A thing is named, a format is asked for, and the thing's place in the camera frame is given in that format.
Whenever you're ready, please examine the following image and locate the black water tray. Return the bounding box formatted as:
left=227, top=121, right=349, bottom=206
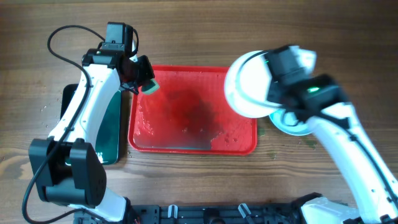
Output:
left=59, top=83, right=122, bottom=166

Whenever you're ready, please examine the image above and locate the black aluminium base frame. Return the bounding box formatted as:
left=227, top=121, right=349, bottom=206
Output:
left=73, top=202, right=312, bottom=224

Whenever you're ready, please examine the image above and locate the green yellow sponge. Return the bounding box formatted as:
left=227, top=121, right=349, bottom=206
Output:
left=141, top=78, right=160, bottom=95

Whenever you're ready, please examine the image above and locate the white plate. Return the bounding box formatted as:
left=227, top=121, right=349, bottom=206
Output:
left=269, top=110, right=312, bottom=136
left=224, top=50, right=280, bottom=118

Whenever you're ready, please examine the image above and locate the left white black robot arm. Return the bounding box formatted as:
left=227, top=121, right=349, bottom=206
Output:
left=22, top=49, right=159, bottom=223

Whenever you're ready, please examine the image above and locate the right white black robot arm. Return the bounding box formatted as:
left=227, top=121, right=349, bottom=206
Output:
left=264, top=45, right=397, bottom=223

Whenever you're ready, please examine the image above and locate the red plastic tray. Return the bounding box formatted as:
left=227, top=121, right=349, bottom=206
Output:
left=127, top=65, right=257, bottom=156

